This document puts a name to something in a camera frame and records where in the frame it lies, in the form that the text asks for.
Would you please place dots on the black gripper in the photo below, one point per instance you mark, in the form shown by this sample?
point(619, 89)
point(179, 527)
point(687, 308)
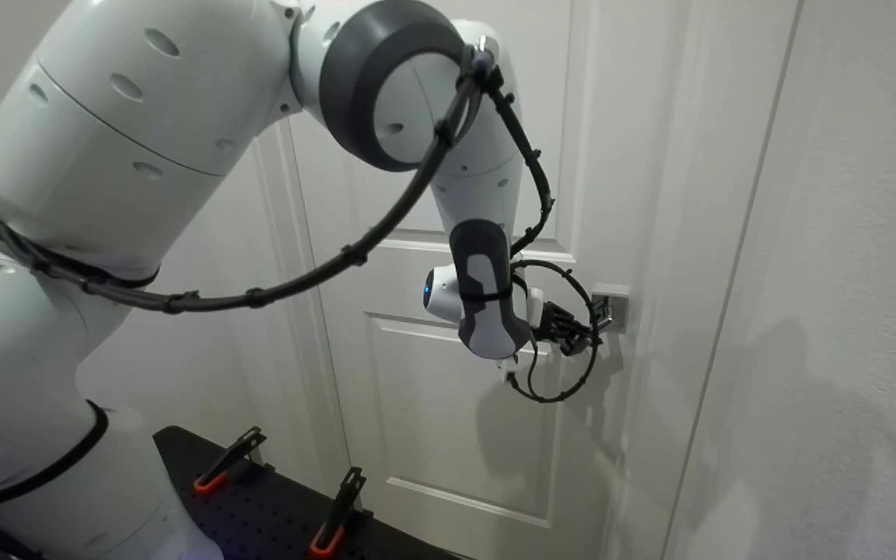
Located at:
point(561, 327)

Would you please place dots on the black robot base board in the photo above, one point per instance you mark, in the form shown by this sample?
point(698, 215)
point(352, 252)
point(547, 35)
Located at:
point(264, 518)

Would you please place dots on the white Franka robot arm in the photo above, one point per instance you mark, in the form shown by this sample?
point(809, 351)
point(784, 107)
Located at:
point(108, 207)

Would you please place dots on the black clamp with orange tips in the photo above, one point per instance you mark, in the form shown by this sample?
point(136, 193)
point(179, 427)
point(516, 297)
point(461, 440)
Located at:
point(337, 513)
point(230, 460)

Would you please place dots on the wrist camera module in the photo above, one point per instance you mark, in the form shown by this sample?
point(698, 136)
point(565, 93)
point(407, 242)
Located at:
point(533, 351)

